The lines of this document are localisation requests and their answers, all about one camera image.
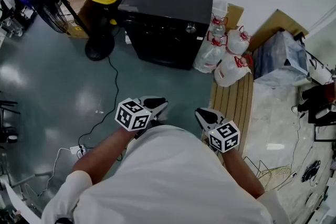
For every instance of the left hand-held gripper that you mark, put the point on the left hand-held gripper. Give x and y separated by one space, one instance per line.
131 115

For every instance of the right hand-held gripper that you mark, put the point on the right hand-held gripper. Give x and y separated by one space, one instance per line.
224 136

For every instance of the person's left forearm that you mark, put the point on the person's left forearm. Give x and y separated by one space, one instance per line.
105 154

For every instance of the person's right forearm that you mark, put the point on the person's right forearm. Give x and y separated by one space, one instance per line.
241 173

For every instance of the slatted wooden board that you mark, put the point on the slatted wooden board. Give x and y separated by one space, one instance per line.
233 102

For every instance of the small white scrap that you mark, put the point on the small white scrap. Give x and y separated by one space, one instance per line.
99 112

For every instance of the person's white shirt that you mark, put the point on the person's white shirt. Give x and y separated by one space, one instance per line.
170 178

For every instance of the white power strip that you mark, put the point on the white power strip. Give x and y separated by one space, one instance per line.
76 148

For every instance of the plastic-wrapped bulky item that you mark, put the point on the plastic-wrapped bulky item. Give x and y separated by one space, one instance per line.
278 55

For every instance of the small cardboard sheet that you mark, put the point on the small cardboard sheet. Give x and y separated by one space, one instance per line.
235 14

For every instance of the black metal stand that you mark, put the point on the black metal stand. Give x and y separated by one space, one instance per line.
315 97

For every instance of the large cardboard sheet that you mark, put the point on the large cardboard sheet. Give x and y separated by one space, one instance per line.
275 23

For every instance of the black pedestal fan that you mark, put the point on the black pedestal fan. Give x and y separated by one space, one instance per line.
99 48

